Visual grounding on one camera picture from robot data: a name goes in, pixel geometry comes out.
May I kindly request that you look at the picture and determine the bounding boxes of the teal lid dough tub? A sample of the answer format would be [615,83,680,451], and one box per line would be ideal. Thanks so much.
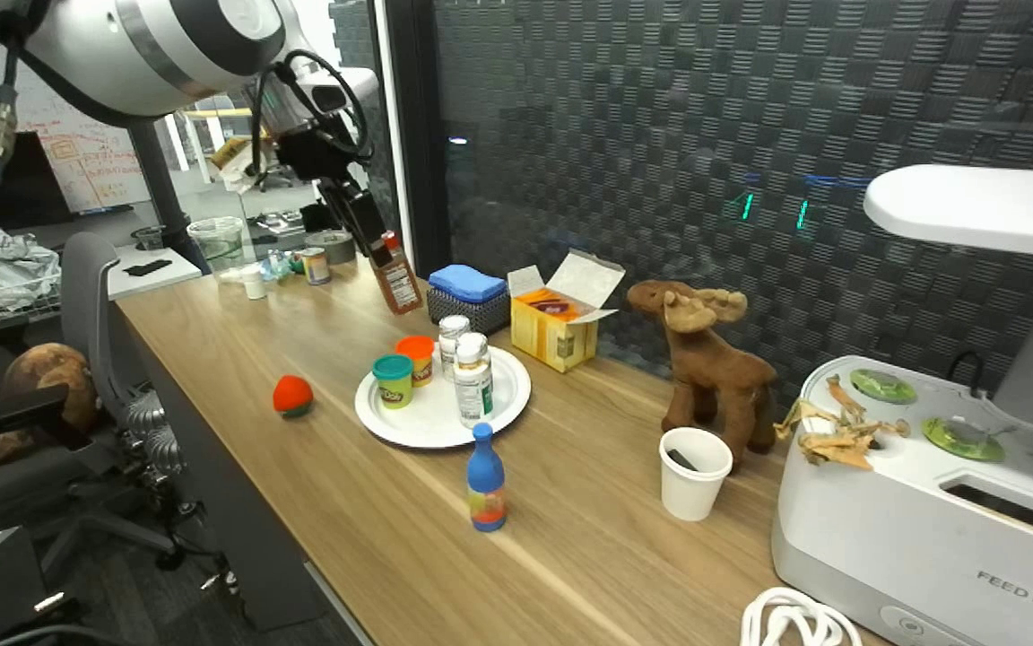
[368,352,420,412]

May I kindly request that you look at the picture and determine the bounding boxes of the green planter pod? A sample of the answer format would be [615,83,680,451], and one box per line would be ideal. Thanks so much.
[922,412,1008,463]
[848,362,922,404]

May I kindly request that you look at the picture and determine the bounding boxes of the blue toy bottle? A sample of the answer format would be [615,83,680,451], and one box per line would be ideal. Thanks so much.
[461,419,511,536]

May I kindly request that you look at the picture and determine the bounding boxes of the black remote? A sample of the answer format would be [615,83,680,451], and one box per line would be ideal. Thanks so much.
[121,254,176,281]

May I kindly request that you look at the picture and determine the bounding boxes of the red ball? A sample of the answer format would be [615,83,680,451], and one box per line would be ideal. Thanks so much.
[268,368,319,419]

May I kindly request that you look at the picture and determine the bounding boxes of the dried brown roots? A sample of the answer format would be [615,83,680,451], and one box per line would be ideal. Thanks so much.
[774,368,905,475]

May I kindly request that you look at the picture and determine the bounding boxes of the black box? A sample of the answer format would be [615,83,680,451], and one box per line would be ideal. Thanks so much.
[424,284,514,346]

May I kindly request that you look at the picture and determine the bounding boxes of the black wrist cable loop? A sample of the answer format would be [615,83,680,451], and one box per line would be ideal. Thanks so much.
[249,45,374,165]

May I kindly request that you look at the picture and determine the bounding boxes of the white foam cup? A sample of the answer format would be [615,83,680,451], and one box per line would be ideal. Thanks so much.
[655,425,736,524]

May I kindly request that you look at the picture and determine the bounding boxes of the small white cup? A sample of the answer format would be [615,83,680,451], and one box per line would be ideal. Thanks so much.
[236,262,274,303]

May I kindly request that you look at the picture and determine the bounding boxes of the brown plush toy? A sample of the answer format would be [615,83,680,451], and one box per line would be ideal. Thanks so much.
[0,341,105,475]

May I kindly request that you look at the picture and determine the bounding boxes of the orange lid dough tub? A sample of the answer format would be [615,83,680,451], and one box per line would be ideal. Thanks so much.
[390,334,440,384]

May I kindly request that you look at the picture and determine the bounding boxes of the white planter machine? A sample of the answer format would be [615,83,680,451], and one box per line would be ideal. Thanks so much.
[769,158,1033,646]

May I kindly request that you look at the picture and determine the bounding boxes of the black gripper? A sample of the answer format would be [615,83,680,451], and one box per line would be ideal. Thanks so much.
[268,120,397,262]

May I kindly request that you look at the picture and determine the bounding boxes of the brown spice bottle orange cap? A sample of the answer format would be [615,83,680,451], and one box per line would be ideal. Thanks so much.
[368,229,428,319]

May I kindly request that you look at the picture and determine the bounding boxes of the yellow open cardboard box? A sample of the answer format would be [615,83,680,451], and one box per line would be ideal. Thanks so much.
[505,249,626,377]

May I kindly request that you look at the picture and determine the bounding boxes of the white coiled cable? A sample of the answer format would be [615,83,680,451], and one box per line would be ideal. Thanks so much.
[736,581,868,646]

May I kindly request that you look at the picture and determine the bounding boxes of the white pill bottle with label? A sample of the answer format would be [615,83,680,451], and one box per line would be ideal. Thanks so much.
[451,331,500,427]

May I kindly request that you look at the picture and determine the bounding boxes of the small clear bottle white cap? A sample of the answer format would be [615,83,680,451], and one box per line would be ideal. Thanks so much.
[433,311,475,368]

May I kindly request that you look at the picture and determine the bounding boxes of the clear plastic container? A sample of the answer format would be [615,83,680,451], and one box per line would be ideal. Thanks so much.
[188,213,258,276]

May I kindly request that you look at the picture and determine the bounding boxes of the brown moose plush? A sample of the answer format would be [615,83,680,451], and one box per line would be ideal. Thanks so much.
[624,276,782,458]

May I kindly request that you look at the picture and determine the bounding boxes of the small labelled can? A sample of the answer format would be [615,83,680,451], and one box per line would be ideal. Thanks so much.
[299,243,337,286]

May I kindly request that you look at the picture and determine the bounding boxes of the grey black office chair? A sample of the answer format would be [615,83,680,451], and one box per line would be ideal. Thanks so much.
[55,225,245,607]

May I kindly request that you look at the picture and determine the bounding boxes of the white paper plate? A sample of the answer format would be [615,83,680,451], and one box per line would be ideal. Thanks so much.
[350,346,533,456]

